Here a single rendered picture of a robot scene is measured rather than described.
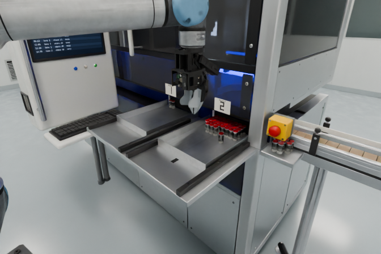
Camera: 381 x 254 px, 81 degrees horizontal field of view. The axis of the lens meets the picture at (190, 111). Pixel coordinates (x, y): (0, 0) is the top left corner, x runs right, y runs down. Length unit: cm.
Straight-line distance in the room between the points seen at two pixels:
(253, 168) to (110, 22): 80
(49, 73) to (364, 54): 510
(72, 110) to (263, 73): 110
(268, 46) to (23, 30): 67
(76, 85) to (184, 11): 110
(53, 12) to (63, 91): 105
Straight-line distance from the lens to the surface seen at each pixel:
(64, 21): 41
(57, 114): 146
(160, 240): 173
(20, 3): 41
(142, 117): 122
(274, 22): 82
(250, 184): 106
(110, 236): 182
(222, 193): 121
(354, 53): 543
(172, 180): 77
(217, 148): 92
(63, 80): 143
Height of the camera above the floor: 137
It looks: 22 degrees down
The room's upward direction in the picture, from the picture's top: straight up
